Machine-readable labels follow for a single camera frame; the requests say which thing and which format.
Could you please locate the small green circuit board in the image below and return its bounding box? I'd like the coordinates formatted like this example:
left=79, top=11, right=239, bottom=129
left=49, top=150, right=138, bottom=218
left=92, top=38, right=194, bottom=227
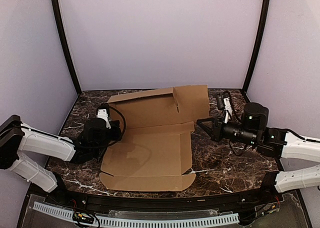
left=72, top=211, right=95, bottom=224

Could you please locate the brown cardboard box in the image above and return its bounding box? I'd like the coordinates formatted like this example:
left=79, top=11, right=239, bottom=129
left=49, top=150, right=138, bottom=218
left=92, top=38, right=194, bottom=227
left=99, top=85, right=210, bottom=192

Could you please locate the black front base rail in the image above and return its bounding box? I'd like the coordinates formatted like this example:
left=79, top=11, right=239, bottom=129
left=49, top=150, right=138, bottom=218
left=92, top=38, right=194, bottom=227
left=24, top=180, right=305, bottom=218

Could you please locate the black frame post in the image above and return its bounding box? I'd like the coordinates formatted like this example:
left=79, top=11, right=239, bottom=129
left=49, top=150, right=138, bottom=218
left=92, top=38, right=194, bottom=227
left=241, top=0, right=270, bottom=96
left=51, top=0, right=82, bottom=96

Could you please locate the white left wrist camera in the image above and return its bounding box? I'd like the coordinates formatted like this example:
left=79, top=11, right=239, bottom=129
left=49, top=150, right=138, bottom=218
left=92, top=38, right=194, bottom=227
left=96, top=103, right=111, bottom=129

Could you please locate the grey slotted cable duct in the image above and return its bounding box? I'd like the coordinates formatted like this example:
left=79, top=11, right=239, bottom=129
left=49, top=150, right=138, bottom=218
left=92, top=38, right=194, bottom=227
left=32, top=201, right=239, bottom=228

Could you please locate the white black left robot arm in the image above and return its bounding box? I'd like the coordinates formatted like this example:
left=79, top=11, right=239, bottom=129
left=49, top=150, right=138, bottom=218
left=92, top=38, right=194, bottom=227
left=0, top=115, right=126, bottom=193

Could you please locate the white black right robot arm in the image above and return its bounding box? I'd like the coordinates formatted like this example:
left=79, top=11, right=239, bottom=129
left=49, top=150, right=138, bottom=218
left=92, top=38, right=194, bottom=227
left=196, top=102, right=320, bottom=195

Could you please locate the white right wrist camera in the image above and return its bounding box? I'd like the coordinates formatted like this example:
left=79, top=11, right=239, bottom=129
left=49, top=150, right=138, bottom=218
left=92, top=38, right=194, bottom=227
left=215, top=91, right=234, bottom=124

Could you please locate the black left frame post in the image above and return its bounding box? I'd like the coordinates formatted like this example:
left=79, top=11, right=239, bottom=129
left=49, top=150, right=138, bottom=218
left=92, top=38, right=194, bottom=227
left=51, top=0, right=82, bottom=96

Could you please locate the black right frame post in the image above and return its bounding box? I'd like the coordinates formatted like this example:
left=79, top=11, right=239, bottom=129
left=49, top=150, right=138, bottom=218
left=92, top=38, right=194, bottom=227
left=241, top=0, right=270, bottom=96

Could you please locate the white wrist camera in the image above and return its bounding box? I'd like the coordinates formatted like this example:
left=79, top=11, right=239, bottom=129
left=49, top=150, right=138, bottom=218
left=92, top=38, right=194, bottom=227
left=96, top=103, right=111, bottom=129
left=215, top=91, right=234, bottom=124

